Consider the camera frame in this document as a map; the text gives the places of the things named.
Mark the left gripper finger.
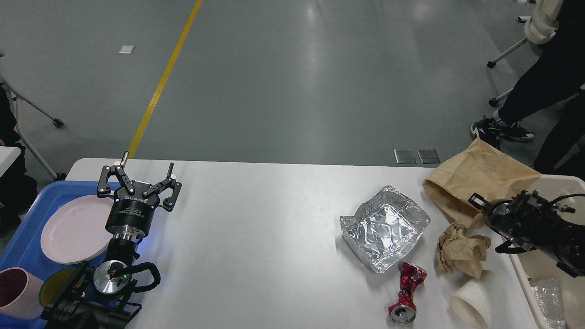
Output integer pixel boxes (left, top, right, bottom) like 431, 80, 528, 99
96, 152, 136, 199
143, 163, 182, 212

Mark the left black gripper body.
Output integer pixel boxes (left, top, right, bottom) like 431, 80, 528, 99
105, 181, 160, 238

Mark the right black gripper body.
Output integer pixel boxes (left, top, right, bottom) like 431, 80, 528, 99
484, 201, 520, 236

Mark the brown paper bag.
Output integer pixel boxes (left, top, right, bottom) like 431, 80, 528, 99
422, 139, 541, 230

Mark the pink plate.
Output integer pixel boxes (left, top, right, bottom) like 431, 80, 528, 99
40, 195, 113, 265

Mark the aluminium foil tray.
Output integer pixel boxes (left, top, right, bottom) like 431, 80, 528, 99
339, 186, 431, 274

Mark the dark teal mug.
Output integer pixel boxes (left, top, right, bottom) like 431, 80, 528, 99
38, 267, 76, 308

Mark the pink mug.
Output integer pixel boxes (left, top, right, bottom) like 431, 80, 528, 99
0, 267, 44, 320

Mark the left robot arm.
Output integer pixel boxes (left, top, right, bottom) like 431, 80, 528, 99
41, 152, 182, 329

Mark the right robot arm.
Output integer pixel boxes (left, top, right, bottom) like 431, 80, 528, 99
468, 190, 585, 277

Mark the crumpled brown paper ball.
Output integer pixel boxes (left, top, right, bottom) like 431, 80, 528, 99
435, 223, 491, 279

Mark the beige plastic bin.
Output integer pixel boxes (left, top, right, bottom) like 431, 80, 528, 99
509, 175, 585, 329

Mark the metal floor socket plate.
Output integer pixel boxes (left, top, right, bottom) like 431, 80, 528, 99
394, 149, 418, 165

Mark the person at left edge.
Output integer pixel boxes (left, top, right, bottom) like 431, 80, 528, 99
0, 88, 37, 228

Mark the clear plastic bottle in bin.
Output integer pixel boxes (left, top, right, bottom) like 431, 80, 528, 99
528, 277, 566, 329

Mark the white paper cup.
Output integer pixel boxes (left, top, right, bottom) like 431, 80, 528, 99
449, 279, 492, 329

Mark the rolling chair leg right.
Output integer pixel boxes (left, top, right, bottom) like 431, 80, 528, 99
487, 0, 563, 106

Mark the blue plastic tray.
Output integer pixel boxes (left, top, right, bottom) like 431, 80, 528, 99
1, 181, 106, 329

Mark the white rolling chair base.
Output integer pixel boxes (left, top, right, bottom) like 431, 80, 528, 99
0, 50, 67, 181

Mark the crushed red soda can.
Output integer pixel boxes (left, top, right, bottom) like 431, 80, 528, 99
388, 262, 427, 324

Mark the white paper on floor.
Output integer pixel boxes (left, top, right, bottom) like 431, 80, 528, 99
118, 44, 135, 54

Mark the person in dark clothes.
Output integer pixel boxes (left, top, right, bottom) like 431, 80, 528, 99
471, 0, 585, 179

